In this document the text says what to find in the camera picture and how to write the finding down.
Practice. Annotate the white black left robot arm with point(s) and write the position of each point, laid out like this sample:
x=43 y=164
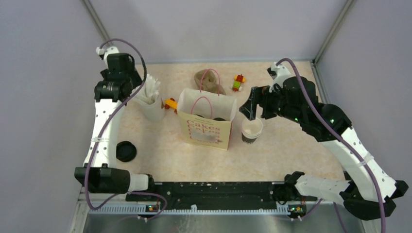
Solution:
x=99 y=173

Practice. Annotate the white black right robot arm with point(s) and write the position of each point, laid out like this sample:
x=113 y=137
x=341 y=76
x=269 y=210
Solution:
x=369 y=190

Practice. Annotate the yellow toy brick car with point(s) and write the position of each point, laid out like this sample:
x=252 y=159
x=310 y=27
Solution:
x=171 y=104

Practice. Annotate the brown cardboard cup carrier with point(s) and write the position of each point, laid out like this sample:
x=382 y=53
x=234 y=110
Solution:
x=209 y=80

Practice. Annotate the kraft pink paper bag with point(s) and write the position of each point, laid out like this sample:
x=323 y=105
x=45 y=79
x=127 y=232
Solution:
x=206 y=131

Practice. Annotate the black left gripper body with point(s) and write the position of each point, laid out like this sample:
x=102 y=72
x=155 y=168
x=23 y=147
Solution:
x=133 y=76

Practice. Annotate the stack of paper cups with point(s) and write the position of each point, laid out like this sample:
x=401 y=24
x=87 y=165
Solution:
x=251 y=130

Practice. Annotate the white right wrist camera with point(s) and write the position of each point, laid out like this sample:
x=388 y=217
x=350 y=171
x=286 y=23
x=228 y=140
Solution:
x=278 y=73

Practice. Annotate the stack of black lids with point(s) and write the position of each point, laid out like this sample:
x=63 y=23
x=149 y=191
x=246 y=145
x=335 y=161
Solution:
x=125 y=151

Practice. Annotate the red green toy brick car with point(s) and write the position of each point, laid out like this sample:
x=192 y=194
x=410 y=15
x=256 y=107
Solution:
x=237 y=84

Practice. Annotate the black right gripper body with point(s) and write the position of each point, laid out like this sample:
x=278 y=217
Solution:
x=274 y=103

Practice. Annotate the white straw holder cup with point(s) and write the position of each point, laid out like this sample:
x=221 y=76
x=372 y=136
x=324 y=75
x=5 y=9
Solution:
x=154 y=112

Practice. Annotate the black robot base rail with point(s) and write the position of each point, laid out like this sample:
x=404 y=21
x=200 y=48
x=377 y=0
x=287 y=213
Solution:
x=277 y=191

